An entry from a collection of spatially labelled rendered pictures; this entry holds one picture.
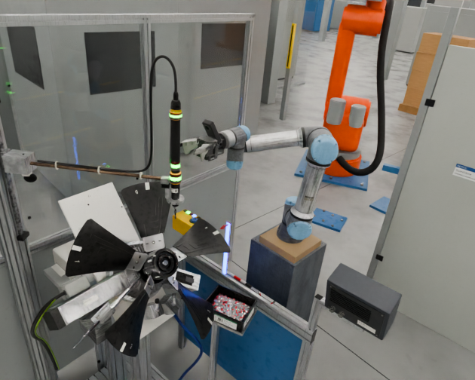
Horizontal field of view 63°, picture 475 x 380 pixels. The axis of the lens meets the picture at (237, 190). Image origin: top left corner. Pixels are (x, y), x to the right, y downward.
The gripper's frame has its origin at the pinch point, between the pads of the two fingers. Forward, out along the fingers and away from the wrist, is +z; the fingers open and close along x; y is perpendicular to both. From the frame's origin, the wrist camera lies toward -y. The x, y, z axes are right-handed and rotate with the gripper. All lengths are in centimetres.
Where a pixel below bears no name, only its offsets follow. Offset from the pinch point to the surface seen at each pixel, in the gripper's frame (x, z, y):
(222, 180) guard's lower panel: 70, -104, 78
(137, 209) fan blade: 17.0, 11.9, 30.9
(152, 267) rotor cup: -4.5, 21.5, 43.3
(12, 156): 49, 44, 8
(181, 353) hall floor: 29, -26, 166
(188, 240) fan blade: 1.9, -3.9, 47.0
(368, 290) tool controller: -73, -27, 42
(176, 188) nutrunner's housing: -1.9, 6.8, 14.4
